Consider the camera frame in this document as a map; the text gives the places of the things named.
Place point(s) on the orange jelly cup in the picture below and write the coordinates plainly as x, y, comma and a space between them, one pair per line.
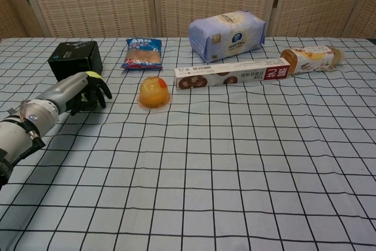
154, 93

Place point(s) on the blue snack bag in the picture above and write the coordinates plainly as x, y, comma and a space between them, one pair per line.
144, 54

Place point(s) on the yellow tennis ball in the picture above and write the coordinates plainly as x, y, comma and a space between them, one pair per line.
94, 75

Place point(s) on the checkered tablecloth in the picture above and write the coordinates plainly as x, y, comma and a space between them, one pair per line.
205, 160

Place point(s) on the long white wrap box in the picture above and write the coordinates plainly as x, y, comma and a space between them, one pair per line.
233, 74

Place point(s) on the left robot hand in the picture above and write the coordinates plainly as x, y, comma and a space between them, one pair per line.
75, 90

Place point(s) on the black cardboard box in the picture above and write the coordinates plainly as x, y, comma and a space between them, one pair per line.
77, 60

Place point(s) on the light blue tissue pack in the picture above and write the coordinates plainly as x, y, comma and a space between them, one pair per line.
229, 36

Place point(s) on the woven folding screen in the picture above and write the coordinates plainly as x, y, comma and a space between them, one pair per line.
188, 1

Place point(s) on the tea bottle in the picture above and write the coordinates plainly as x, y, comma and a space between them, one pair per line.
311, 60

